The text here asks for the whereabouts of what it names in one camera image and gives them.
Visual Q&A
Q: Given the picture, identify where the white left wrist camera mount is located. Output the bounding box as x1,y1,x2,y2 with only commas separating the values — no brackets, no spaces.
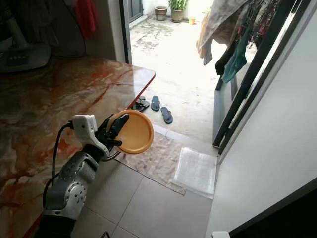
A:
71,114,98,148

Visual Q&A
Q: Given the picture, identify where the grey standing fan base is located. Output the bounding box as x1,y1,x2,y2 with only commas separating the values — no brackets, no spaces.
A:
0,9,52,74

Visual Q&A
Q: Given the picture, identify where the blue slipper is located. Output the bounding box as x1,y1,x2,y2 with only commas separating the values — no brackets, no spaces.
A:
151,96,161,112
161,107,174,125

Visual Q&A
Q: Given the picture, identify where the empty brown flower pot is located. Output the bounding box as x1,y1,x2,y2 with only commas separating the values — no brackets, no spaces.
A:
154,5,168,22

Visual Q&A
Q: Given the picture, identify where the potted green plant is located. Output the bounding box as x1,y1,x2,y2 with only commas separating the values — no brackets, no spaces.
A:
168,0,189,23

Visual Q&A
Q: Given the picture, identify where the black framed glass door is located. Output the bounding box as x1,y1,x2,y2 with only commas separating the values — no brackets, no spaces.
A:
211,0,314,155

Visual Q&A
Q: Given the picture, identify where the dark sandal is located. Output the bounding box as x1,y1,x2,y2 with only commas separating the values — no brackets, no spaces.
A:
132,96,151,113

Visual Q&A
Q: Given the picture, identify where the dark patterned hanging garment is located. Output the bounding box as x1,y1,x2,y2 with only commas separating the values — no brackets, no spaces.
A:
248,0,287,49

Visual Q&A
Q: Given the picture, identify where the red hanging cloth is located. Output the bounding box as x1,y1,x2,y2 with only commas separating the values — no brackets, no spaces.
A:
76,0,99,41

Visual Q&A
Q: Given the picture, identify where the teal hanging garment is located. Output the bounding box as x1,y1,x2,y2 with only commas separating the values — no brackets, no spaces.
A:
221,26,249,84

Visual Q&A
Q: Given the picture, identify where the beige hanging cloth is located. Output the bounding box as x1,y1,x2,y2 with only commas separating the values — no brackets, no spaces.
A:
196,0,249,66

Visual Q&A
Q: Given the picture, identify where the round orange plastic plate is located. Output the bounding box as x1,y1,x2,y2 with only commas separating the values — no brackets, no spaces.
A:
109,109,155,155

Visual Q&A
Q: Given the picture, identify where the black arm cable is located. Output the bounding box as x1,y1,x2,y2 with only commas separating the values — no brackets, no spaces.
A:
43,122,76,209

